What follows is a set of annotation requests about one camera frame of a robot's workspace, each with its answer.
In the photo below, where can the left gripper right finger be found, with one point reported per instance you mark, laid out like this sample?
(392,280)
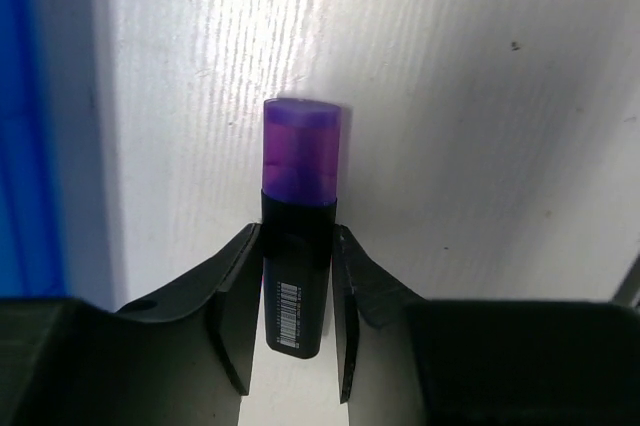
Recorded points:
(407,360)

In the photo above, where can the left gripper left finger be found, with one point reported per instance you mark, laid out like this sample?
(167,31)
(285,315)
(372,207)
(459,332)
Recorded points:
(181,355)

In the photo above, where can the purple cap black highlighter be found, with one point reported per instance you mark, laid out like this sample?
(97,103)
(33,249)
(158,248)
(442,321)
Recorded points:
(301,142)

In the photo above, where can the blue divided plastic tray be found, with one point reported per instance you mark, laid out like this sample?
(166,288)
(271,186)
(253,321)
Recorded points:
(31,256)

